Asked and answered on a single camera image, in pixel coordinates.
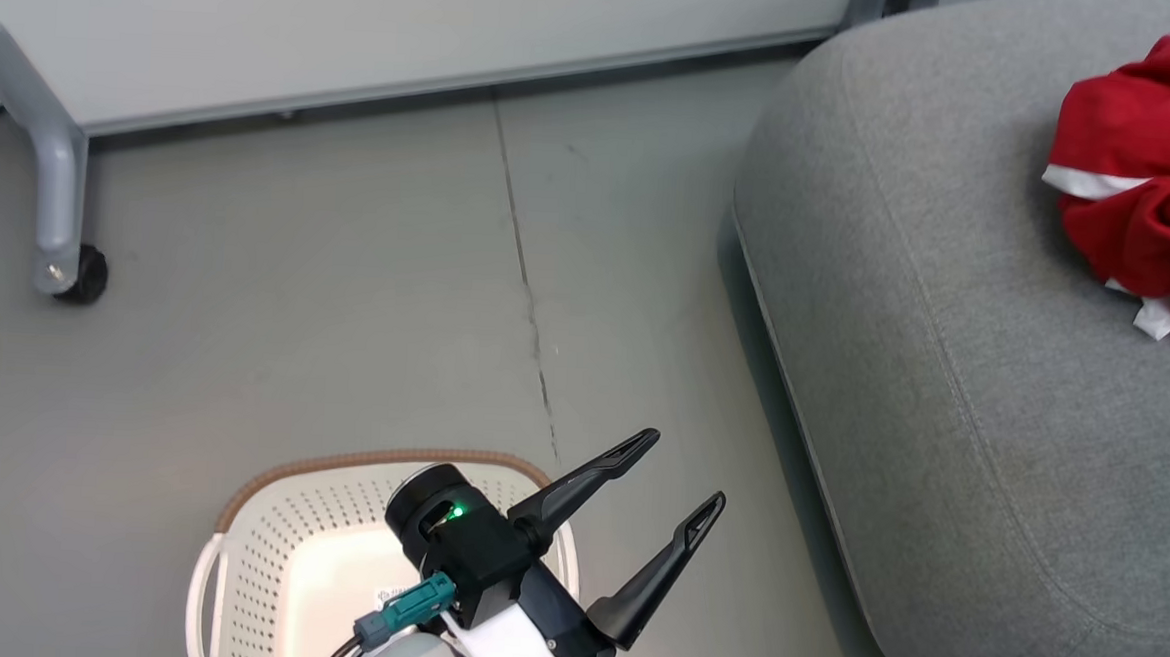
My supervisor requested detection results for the red and white cloth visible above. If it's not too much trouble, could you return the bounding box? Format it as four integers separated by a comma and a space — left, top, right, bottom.
1033, 27, 1170, 350

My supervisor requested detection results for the teal cable connector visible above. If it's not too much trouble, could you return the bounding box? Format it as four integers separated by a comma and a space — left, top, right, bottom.
352, 568, 460, 654

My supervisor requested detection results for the black caster wheel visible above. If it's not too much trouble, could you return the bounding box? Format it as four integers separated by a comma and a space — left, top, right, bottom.
54, 243, 111, 307

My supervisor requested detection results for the grey partition bottom rail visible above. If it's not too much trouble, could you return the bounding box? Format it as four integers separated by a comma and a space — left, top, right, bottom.
82, 0, 857, 178

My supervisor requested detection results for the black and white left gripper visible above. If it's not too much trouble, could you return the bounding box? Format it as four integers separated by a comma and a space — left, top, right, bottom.
440, 418, 731, 657

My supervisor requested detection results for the white perforated laundry basket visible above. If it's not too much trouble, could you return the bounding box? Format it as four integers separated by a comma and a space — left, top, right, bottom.
183, 435, 589, 657

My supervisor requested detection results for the grey fabric sofa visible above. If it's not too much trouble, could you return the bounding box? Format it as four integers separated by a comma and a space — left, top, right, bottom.
696, 0, 1170, 657

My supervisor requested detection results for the grey metal stand leg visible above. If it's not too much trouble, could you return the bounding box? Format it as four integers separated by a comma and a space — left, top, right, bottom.
0, 12, 98, 299

